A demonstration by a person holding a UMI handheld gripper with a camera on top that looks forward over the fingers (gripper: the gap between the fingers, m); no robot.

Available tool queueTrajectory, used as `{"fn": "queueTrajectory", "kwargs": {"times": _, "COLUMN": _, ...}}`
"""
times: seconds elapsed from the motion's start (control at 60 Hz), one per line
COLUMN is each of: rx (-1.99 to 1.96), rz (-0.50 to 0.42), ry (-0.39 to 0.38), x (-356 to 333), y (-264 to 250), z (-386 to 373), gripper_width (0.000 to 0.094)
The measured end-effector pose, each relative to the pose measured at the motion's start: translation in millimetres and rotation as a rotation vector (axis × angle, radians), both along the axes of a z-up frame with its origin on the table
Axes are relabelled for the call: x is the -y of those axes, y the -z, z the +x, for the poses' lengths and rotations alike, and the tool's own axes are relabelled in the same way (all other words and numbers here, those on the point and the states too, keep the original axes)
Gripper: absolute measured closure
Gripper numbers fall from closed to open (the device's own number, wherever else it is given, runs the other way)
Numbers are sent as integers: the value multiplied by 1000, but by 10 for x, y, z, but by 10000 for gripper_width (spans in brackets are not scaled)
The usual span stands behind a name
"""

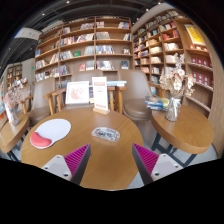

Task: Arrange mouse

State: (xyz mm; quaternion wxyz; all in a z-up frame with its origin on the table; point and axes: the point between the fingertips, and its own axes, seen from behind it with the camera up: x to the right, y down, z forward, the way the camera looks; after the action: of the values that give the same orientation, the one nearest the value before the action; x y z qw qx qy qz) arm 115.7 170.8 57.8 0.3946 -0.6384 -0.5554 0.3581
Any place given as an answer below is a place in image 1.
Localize round wooden side table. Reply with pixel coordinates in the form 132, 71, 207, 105
150, 104, 215, 168
0, 113, 31, 163

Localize pale blue book stack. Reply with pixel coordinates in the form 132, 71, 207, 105
106, 80, 128, 88

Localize wide wooden bookshelf unit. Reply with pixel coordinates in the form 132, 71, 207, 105
34, 15, 134, 89

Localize white hanging ceiling sign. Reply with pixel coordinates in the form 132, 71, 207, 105
13, 27, 44, 42

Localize curved wooden bookshelf unit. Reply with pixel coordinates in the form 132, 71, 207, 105
131, 9, 224, 158

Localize distant small wooden bookshelf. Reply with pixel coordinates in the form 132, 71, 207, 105
4, 62, 24, 91

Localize stack of colourful books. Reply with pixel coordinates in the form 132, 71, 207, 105
144, 95, 170, 112

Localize white mouse pad, red wrist rest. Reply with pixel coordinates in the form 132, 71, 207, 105
29, 118, 72, 150

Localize white sign stand, wooden base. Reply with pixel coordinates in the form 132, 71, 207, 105
91, 76, 111, 116

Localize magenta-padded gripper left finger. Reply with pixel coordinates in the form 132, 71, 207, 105
41, 143, 92, 186

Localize glass vase, beige dried flowers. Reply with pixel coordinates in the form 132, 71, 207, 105
158, 53, 196, 123

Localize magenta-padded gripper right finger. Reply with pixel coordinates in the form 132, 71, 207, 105
131, 143, 184, 186

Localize glass vase, pink dried flowers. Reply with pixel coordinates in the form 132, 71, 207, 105
3, 78, 32, 127

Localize white framed red floral picture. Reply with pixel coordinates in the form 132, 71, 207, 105
65, 80, 91, 106

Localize dark blue book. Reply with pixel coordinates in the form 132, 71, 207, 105
88, 85, 95, 104

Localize transparent computer mouse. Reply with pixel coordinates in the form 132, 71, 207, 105
90, 126, 121, 142

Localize brown padded wooden armchair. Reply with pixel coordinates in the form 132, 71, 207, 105
43, 69, 118, 116
20, 77, 57, 127
114, 68, 155, 123

